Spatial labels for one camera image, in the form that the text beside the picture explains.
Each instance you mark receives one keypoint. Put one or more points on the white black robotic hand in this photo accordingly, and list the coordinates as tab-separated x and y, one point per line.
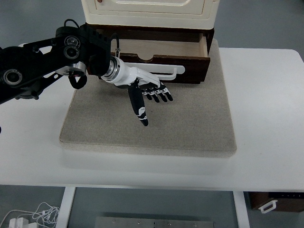
120	74

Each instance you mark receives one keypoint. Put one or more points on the dark wooden drawer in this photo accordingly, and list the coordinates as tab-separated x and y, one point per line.
193	56

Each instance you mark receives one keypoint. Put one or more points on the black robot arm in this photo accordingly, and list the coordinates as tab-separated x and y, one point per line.
75	52

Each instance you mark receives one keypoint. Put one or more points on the dark wooden cabinet base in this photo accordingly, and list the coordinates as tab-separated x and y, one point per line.
157	33

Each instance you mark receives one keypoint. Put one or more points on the cream upper cabinet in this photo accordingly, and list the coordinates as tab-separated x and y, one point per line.
185	14

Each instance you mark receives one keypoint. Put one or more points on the beige fabric pad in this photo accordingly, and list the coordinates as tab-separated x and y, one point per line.
196	123

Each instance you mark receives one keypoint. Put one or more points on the white table leg right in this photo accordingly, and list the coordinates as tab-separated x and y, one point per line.
241	209

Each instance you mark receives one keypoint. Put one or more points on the white table leg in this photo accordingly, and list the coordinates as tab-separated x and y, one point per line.
65	208
241	209

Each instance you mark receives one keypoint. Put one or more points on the white table leg left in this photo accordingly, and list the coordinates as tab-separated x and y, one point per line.
65	208

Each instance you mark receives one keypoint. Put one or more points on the white power adapter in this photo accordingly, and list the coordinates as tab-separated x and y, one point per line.
22	223

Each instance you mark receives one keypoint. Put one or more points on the white drawer handle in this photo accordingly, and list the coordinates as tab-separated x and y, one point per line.
163	72

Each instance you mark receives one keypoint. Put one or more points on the brown box with white handle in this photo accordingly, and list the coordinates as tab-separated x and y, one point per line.
279	201

